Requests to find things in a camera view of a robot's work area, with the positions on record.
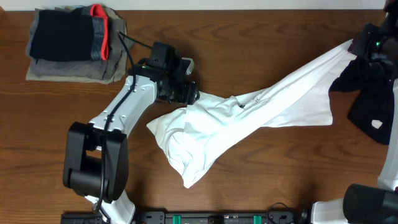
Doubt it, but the white t-shirt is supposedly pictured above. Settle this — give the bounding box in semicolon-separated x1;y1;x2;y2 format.
147;40;356;188

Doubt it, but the crumpled black garment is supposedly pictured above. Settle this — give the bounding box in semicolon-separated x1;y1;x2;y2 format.
330;57;394;145

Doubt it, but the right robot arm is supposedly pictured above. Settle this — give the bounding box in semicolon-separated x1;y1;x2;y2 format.
297;1;397;223

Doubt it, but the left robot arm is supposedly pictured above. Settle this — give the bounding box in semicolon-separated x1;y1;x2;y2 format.
61;42;200;223

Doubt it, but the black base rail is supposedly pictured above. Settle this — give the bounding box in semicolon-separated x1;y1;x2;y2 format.
60;208;311;224

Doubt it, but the folded black garment red band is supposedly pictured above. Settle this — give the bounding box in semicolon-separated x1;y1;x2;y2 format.
29;4;109;62

